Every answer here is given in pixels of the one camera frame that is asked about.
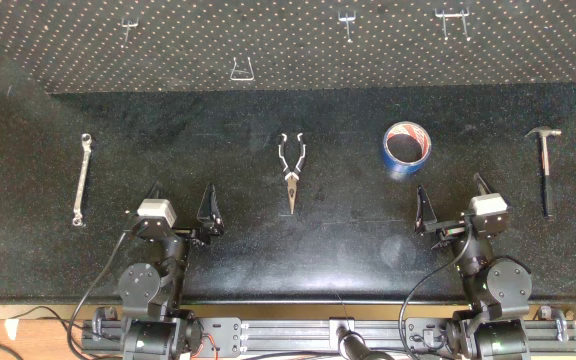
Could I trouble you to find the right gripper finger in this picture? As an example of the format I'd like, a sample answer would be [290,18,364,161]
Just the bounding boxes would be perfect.
[414,184,438,235]
[474,172,495,196]

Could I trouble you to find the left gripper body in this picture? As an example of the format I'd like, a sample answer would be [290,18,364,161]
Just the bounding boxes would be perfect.
[126,215,225,247]

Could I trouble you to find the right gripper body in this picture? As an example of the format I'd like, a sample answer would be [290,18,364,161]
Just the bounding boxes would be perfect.
[417,212,512,250]

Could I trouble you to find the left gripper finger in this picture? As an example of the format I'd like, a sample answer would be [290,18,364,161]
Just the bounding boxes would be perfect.
[196,182,226,236]
[140,180,164,206]

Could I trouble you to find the roll of blue tape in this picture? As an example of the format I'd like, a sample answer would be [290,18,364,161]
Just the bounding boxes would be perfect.
[381,121,433,177]

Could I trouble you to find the wrench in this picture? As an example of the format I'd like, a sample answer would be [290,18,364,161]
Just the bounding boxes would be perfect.
[71,132,94,228]

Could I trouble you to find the black and white pliers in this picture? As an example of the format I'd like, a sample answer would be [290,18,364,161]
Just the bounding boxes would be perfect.
[276,132,308,216]

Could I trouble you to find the black pegboard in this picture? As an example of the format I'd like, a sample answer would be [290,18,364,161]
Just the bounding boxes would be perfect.
[0,0,576,95]

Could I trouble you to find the hammer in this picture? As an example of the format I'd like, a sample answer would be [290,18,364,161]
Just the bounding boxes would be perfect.
[524,125,563,221]

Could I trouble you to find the metal hook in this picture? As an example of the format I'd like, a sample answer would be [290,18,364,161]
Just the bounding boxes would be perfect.
[337,11,357,44]
[120,17,140,47]
[229,56,256,82]
[434,8,472,43]

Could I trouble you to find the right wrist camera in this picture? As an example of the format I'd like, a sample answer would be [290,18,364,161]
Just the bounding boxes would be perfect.
[467,192,510,217]

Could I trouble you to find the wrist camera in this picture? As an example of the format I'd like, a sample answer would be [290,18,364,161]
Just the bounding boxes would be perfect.
[467,192,510,217]
[136,198,178,229]

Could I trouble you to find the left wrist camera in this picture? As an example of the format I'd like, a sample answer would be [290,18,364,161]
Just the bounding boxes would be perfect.
[136,198,178,229]

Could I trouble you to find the mounting rail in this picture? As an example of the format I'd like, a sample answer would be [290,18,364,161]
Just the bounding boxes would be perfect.
[81,304,576,360]

